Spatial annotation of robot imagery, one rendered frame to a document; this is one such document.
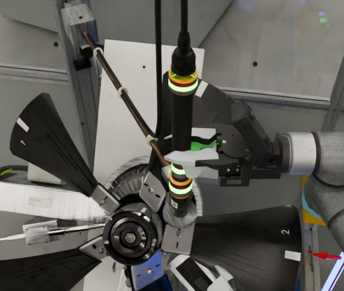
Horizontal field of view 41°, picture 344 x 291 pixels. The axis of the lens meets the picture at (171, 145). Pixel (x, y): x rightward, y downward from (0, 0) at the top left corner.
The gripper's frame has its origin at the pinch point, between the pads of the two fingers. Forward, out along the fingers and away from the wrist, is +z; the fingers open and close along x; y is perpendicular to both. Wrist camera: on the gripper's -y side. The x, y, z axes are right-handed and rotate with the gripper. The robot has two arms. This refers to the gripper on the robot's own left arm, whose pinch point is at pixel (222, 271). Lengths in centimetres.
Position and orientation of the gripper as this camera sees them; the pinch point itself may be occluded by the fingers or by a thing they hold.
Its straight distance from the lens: 99.2
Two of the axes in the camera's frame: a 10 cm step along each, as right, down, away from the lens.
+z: -4.6, -6.4, 6.1
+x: 1.0, 6.5, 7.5
